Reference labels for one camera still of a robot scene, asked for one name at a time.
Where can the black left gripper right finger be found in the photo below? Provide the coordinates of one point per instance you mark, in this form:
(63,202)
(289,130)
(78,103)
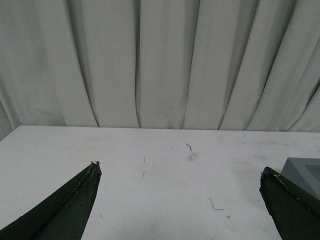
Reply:
(294,211)

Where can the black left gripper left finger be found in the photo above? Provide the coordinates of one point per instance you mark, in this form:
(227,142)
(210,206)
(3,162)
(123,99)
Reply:
(61,216)

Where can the gray base block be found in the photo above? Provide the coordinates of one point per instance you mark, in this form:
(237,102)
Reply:
(304,172)

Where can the white pleated curtain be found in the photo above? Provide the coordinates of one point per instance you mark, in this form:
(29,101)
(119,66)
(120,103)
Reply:
(247,65)

